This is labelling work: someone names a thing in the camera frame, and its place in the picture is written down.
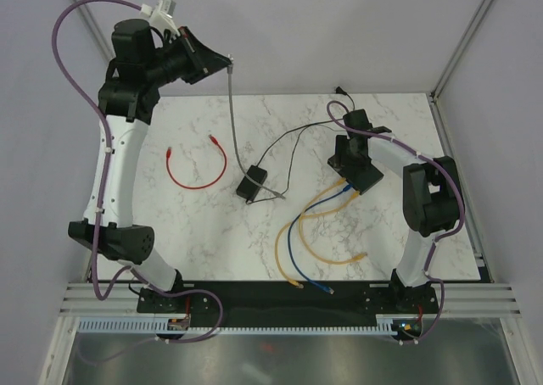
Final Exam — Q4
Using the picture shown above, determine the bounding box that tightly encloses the thin black power cord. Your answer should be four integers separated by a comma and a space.
244, 86, 357, 206

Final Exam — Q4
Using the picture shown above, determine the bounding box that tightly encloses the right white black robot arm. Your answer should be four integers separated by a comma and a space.
327, 109, 465, 312

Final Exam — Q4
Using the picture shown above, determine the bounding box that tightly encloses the left aluminium corner post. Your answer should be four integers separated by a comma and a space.
58, 0, 140, 104

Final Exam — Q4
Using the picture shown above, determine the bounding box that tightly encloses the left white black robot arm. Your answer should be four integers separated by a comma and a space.
68, 19, 231, 312

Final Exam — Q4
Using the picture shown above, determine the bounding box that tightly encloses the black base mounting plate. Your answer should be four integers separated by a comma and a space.
137, 281, 438, 327

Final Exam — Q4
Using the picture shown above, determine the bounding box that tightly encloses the long yellow ethernet cable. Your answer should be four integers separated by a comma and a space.
275, 192, 361, 290

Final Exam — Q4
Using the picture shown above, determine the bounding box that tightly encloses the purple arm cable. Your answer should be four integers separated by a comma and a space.
51, 0, 225, 365
327, 100, 466, 347

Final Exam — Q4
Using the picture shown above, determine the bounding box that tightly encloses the black network switch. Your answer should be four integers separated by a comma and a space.
327, 156, 383, 195

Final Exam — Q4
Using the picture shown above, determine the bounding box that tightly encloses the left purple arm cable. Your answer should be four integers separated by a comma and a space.
51, 0, 225, 365

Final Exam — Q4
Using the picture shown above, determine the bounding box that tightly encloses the black power adapter brick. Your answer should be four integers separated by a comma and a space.
236, 165, 268, 203

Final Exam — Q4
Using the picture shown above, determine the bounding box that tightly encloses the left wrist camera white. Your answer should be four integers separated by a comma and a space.
139, 0, 177, 33

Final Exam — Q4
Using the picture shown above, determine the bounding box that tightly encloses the red ethernet cable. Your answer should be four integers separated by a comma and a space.
164, 133, 228, 190

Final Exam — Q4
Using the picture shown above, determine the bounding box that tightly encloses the right aluminium corner post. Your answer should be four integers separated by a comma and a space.
428, 0, 510, 101

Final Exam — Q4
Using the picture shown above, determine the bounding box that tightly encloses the white slotted cable duct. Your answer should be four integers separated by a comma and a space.
77, 317, 397, 336

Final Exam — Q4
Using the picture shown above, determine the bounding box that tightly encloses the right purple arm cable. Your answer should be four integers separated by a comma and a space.
327, 100, 466, 347

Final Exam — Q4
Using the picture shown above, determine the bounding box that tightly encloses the aluminium frame rail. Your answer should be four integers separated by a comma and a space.
59, 283, 521, 318

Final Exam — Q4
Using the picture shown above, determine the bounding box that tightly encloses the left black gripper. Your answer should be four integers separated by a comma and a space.
146, 27, 232, 88

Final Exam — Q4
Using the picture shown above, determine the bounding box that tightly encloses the aluminium corner post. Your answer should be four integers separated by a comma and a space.
428, 0, 510, 101
58, 0, 140, 104

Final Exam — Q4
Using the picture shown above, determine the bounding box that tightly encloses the blue ethernet cable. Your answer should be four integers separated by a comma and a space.
287, 182, 335, 295

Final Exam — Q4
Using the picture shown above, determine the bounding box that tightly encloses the grey ethernet cable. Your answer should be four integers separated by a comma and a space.
226, 53, 287, 201

